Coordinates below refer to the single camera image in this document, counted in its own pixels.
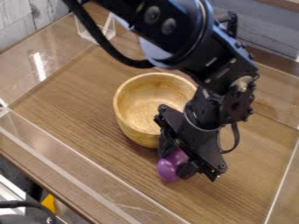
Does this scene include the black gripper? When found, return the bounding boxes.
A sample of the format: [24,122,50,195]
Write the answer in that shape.
[153,65,258,180]

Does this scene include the brown wooden bowl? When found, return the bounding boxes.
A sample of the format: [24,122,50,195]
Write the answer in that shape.
[113,72,196,149]

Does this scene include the purple toy eggplant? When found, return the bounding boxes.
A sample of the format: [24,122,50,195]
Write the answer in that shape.
[156,148,188,182]

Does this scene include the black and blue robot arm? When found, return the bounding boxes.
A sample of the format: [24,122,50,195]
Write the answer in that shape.
[62,0,258,181]

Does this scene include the yellow and black equipment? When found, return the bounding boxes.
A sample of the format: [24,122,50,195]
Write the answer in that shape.
[41,193,73,224]

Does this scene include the clear acrylic corner bracket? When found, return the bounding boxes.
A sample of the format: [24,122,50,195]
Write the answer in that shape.
[74,13,116,44]

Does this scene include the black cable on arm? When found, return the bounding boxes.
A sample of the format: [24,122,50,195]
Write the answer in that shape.
[65,0,156,70]

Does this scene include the clear acrylic front wall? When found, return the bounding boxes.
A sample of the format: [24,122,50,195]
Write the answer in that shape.
[0,107,189,224]

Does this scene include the black cable lower left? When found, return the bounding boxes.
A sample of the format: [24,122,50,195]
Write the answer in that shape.
[0,200,60,224]

